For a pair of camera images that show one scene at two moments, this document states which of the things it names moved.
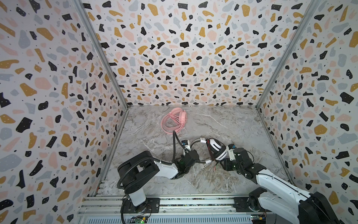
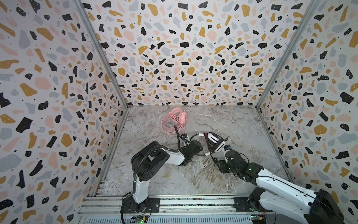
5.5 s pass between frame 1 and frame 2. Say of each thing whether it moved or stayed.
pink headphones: stayed
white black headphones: moved
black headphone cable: moved
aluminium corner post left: stayed
